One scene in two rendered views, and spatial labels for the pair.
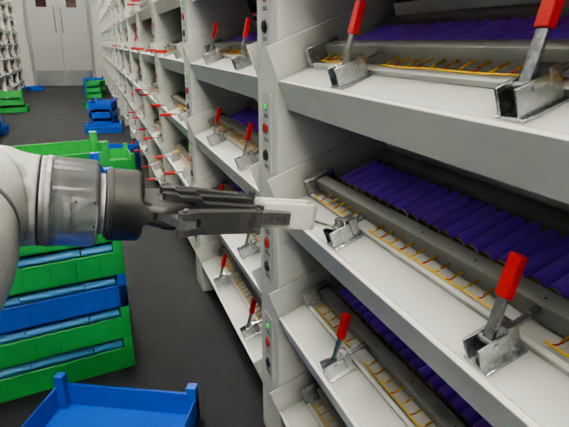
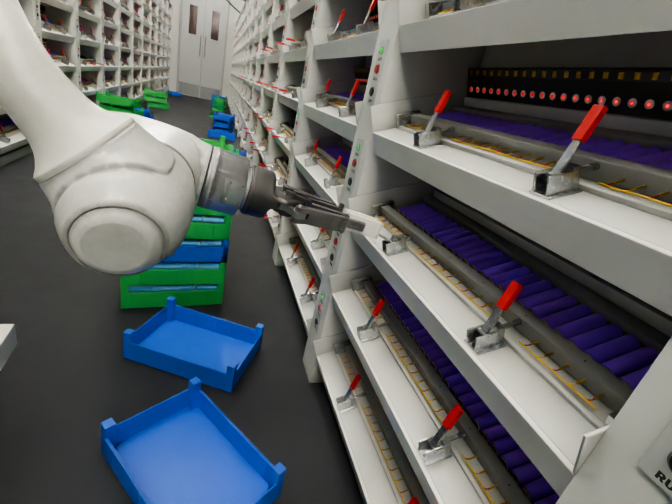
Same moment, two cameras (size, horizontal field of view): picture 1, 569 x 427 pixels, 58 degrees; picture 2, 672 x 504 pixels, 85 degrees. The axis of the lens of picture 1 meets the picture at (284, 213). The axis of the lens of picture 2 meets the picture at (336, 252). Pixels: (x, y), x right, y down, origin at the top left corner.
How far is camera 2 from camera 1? 0.06 m
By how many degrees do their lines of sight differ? 4
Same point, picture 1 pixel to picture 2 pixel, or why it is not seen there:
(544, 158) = (556, 225)
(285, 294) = (340, 278)
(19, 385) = (142, 299)
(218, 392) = (275, 334)
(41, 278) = not seen: hidden behind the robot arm
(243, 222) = (335, 222)
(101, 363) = (199, 297)
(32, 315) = not seen: hidden behind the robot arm
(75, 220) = (227, 195)
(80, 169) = (237, 161)
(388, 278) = (421, 281)
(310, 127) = (385, 169)
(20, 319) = not seen: hidden behind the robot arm
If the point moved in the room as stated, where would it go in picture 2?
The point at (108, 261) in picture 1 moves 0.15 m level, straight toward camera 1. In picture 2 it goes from (220, 229) to (220, 250)
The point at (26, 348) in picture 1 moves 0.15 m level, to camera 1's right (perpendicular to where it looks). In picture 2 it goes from (151, 275) to (200, 286)
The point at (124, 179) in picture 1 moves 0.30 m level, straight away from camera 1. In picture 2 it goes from (264, 175) to (254, 141)
